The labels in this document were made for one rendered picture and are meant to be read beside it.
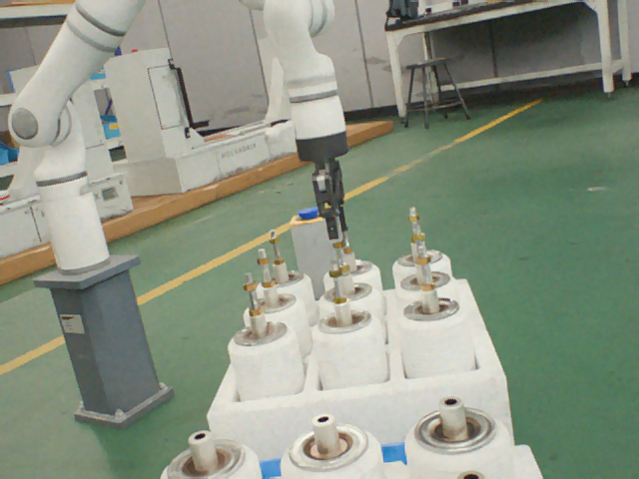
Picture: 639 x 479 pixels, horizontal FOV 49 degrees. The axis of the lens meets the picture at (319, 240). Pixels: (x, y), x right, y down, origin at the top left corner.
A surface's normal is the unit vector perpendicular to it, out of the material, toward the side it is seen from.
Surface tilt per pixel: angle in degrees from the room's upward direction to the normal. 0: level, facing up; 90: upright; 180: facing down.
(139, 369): 90
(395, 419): 90
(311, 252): 90
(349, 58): 90
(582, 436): 0
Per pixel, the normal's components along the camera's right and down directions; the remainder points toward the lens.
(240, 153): 0.82, 0.00
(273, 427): -0.07, 0.26
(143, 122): -0.55, 0.30
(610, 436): -0.18, -0.95
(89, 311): 0.19, 0.22
